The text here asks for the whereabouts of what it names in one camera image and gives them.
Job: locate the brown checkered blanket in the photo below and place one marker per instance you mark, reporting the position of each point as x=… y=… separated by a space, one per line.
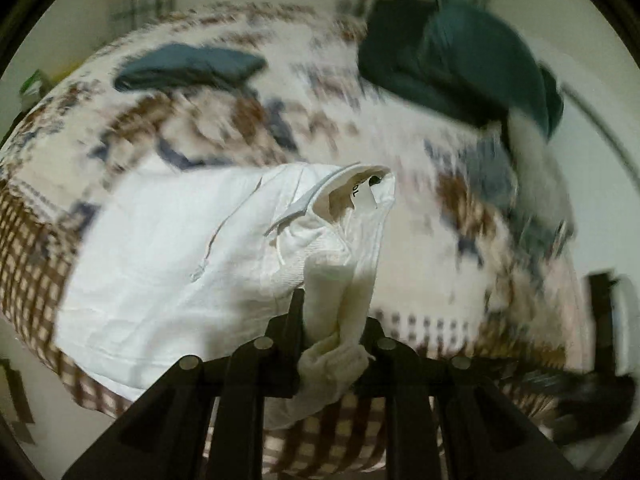
x=36 y=260

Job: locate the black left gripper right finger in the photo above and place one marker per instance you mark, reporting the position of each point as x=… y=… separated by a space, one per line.
x=447 y=422

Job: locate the floral bed sheet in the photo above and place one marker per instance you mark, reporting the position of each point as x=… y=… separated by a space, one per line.
x=449 y=276

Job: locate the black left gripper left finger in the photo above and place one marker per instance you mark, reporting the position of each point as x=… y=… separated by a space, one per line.
x=203 y=419

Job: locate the dark green garment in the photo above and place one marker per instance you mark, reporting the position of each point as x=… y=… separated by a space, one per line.
x=459 y=60

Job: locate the folded teal garment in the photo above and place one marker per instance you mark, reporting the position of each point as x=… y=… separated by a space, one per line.
x=179 y=66

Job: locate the white pants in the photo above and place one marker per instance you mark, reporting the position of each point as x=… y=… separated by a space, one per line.
x=198 y=262

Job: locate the grey blue denim garment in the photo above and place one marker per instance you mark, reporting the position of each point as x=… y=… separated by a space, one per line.
x=511 y=168

